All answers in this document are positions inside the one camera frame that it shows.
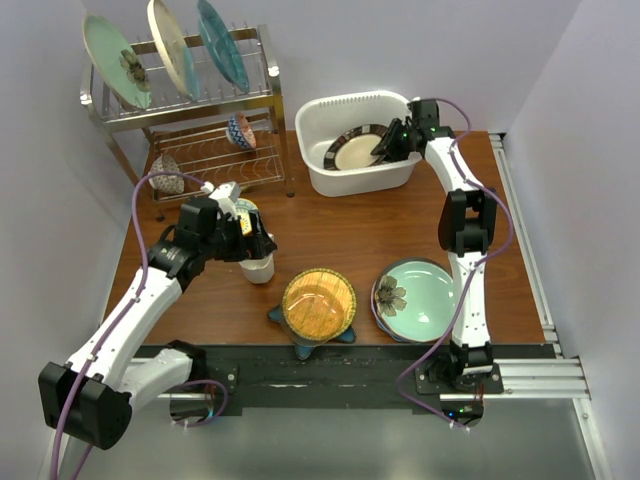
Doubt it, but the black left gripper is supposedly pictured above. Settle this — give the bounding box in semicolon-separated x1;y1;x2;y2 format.
201;209;276;262

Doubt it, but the black striped rim plate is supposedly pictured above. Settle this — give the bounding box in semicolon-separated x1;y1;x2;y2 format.
323;124;387;171

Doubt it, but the mint green flower plate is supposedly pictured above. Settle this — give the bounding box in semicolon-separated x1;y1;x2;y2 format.
372;258;459;345

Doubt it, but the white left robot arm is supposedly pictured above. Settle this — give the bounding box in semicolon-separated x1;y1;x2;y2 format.
38;197;277;450

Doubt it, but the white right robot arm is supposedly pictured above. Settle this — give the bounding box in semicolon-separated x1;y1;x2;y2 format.
372;98;513;393

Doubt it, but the white plastic bin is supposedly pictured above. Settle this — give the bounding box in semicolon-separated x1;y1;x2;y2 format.
295;90;416;197

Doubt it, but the yellow blue patterned saucer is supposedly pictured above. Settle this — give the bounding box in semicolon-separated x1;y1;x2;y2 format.
235;198;258;236

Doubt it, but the white ceramic mug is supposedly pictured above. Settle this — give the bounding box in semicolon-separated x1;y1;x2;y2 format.
239;254;275;285

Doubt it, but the grey patterned bowl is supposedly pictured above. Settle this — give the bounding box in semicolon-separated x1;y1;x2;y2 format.
147;152;186;195

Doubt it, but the orange woven pattern plate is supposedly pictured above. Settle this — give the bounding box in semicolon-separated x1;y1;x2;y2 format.
281;268;357;343

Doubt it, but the blue white patterned bowl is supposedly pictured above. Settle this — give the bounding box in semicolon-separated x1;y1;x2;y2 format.
226;113;257;150

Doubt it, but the stainless steel dish rack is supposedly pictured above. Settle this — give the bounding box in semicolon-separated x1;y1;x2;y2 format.
80;25;295;197

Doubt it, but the dark blue star plate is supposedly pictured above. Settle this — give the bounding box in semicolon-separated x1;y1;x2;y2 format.
267;305;357;360

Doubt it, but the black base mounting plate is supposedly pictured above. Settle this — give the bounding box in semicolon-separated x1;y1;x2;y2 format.
132;343;506;419

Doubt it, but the dark blue bottom plate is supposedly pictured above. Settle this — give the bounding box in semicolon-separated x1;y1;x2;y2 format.
369;257;454;345

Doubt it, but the teal plate on rack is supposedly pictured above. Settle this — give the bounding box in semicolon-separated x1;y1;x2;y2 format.
197;0;250;93

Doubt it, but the cream plate on rack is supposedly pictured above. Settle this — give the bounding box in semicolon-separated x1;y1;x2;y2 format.
147;0;200;101

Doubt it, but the mint flower plate on rack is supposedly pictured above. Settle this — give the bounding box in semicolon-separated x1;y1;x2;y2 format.
82;14;151;110

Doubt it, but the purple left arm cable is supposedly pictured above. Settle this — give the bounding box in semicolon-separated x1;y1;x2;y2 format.
49;171;229;480

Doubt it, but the aluminium frame rail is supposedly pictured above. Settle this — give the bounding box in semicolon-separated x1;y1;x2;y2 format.
487;132;614;480

